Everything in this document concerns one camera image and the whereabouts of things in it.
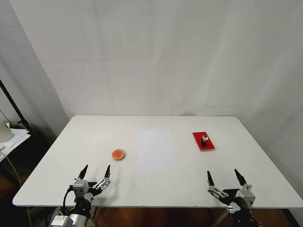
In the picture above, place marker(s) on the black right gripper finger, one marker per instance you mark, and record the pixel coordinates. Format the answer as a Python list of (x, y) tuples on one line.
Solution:
[(240, 178), (216, 192)]

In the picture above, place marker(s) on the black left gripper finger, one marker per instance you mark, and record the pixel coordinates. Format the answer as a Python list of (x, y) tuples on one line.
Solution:
[(82, 173), (104, 182)]

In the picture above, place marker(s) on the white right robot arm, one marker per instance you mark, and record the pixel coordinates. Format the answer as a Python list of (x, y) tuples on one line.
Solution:
[(241, 218)]

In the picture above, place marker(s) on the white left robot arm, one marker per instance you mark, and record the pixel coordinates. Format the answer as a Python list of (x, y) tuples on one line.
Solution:
[(68, 218)]

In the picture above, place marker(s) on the round wooden red ink pad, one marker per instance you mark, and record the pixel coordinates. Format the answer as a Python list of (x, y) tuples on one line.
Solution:
[(118, 154)]

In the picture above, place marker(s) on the black stamp with clear knob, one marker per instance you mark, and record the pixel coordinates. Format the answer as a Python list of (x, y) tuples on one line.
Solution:
[(204, 142)]

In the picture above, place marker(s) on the red rectangular ink pad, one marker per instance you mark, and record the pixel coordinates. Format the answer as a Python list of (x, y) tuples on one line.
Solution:
[(198, 140)]

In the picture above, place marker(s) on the white table leg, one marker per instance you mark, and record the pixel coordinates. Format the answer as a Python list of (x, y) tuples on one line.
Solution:
[(94, 216), (223, 214)]

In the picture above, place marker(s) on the white paper sheet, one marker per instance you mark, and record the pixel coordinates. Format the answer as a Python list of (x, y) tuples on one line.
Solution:
[(156, 151)]

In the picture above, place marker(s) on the stack of white papers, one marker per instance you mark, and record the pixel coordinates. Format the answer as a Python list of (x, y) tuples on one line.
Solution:
[(16, 139)]

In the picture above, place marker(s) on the white lamp shade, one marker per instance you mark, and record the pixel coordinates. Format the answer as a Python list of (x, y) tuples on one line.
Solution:
[(5, 132)]

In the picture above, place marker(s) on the black stand pole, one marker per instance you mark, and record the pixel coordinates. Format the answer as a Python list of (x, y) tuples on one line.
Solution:
[(14, 104)]

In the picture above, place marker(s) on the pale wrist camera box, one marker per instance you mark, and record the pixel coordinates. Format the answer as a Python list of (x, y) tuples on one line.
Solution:
[(246, 197), (80, 187)]

